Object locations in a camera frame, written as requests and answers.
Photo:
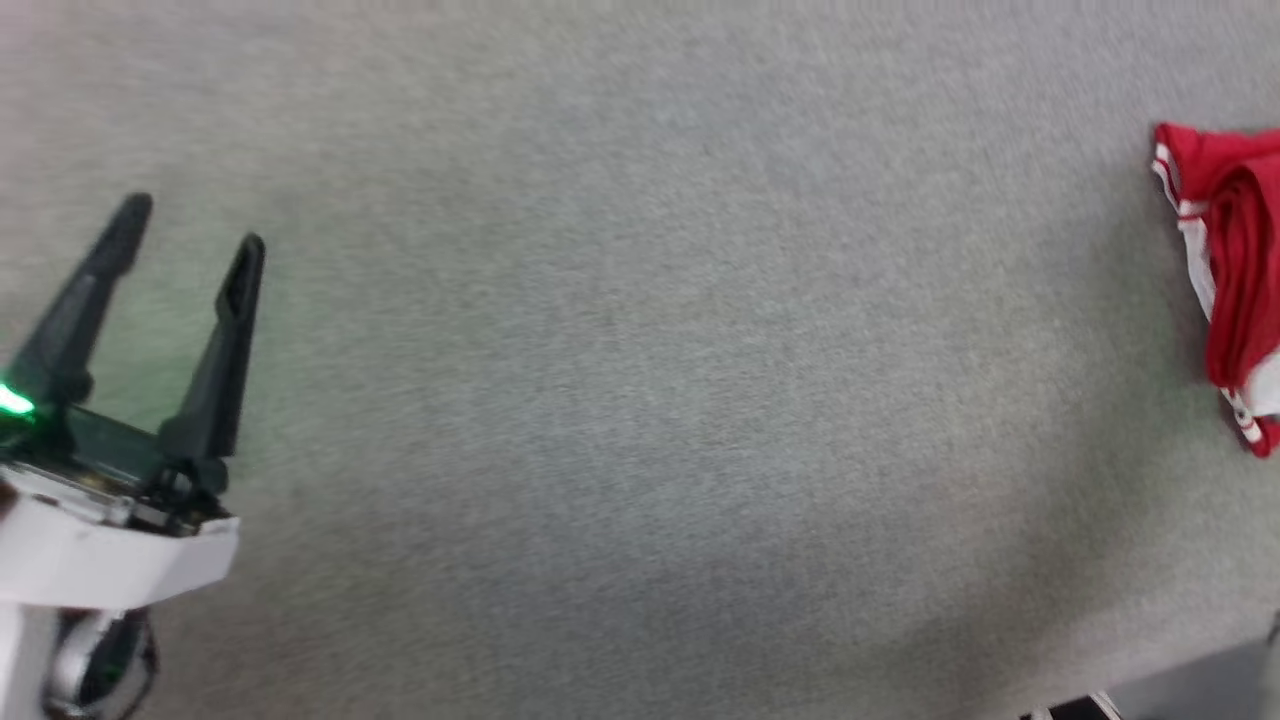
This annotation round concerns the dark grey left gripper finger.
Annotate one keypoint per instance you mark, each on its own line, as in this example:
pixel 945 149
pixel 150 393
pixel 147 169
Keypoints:
pixel 80 310
pixel 222 370

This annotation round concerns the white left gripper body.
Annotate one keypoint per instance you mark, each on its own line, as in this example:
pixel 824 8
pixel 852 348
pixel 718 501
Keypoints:
pixel 90 540

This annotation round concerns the red white Bulls jersey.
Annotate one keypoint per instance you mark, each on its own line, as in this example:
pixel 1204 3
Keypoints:
pixel 1240 250

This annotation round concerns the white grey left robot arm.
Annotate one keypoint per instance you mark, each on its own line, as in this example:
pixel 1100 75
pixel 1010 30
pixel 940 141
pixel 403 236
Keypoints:
pixel 20 660

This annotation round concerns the grey fabric sofa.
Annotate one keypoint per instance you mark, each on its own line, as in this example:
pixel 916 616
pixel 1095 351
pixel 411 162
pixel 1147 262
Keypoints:
pixel 650 350

